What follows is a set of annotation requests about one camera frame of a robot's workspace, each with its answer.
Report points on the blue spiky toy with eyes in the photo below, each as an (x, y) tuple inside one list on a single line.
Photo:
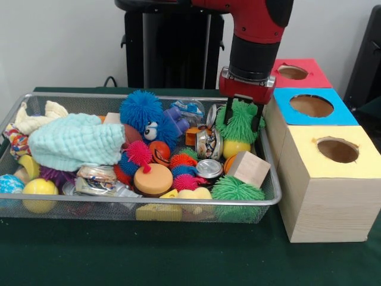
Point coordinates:
[(140, 107)]

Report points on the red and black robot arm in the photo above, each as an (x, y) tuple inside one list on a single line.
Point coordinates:
[(256, 38)]

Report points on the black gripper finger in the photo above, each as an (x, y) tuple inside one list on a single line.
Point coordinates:
[(256, 119), (229, 111)]

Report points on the dark green table cloth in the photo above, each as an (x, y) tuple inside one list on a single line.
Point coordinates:
[(178, 256)]

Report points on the wooden box with three holes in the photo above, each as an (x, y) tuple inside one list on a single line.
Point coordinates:
[(327, 208)]

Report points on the purple spiky rubber ball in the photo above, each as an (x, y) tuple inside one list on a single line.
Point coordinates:
[(56, 175)]

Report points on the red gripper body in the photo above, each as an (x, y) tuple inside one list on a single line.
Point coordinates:
[(247, 90)]

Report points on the plain wooden cube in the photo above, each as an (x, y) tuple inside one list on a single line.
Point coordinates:
[(248, 168)]

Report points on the shallow metal mesh bin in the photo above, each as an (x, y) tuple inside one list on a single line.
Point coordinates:
[(104, 212)]

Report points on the mint green waffle cloth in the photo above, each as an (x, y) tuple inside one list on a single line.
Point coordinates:
[(74, 143)]

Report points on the white cloth with colourful spots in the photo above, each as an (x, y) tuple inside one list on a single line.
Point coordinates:
[(16, 141)]

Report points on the light blue patterned ball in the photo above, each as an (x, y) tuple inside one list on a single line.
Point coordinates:
[(10, 183)]

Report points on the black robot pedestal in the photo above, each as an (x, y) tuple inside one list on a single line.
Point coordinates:
[(175, 44)]

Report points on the yellow foam ball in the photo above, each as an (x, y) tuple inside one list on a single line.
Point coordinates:
[(40, 187)]

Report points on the green spiky rubber ball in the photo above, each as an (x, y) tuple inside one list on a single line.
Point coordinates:
[(241, 190), (241, 125)]

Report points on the cream waffle cloth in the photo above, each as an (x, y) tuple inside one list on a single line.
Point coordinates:
[(32, 122)]

